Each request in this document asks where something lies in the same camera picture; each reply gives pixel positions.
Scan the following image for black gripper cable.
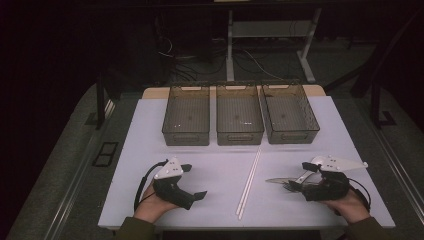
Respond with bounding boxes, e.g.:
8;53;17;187
133;159;170;212
348;177;372;213

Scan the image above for white metal desk frame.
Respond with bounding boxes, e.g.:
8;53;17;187
225;7;323;84

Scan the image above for white floor cable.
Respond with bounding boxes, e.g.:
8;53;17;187
242;49;286;82

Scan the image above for translucent brown plastic bin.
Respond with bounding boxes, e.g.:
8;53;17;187
215;82;265;147
259;81;321;145
161;83;212;147

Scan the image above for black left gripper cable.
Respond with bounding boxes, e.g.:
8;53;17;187
133;159;170;212

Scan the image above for black floor cables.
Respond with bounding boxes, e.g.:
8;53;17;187
156;34;228;83

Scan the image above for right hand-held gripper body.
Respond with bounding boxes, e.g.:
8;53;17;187
303;155;369;202

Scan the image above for black metal stand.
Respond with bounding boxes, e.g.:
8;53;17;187
95;73;117;130
370;79;398;130

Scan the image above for person's left hand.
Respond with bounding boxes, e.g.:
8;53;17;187
133;181;180;224

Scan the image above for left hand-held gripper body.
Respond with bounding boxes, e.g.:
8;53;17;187
153;157;196;211

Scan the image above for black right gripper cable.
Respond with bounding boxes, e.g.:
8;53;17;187
348;177;372;213

